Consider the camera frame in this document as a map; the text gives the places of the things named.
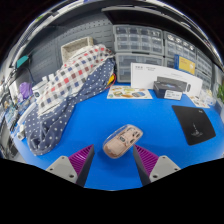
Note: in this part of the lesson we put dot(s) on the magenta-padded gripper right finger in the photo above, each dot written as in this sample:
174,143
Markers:
148,160

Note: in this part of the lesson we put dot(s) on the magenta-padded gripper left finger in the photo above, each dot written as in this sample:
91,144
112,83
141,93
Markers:
80,160

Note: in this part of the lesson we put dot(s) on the transparent pink computer mouse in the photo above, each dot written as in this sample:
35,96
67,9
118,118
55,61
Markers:
121,140

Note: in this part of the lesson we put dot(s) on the black mouse pad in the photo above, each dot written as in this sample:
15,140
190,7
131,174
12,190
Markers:
194,124

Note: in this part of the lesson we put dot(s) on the navy polka dot cloth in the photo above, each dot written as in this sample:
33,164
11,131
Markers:
53,128

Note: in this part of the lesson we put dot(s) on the food sticker sheet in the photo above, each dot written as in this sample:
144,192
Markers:
128,92

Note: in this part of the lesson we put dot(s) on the small black box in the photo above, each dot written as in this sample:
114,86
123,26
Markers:
165,89

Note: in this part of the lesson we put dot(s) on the red blue checked cloth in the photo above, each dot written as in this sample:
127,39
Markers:
71,78

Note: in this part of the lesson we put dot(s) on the long white keyboard box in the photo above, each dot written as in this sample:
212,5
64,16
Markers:
146,75

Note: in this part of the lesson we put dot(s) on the yellow object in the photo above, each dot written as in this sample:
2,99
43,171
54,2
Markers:
110,80

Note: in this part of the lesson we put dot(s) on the white blue tissue pack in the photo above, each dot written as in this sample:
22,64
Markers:
208,98

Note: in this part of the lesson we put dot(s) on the purple bag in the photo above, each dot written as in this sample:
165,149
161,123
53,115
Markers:
25,90

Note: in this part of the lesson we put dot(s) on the yellow blue-framed sign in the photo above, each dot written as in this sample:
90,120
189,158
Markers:
185,65

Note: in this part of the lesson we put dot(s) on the cream woven basket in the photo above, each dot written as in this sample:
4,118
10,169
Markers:
75,46

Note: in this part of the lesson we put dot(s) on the teal wall-mounted object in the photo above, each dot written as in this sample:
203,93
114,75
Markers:
22,61

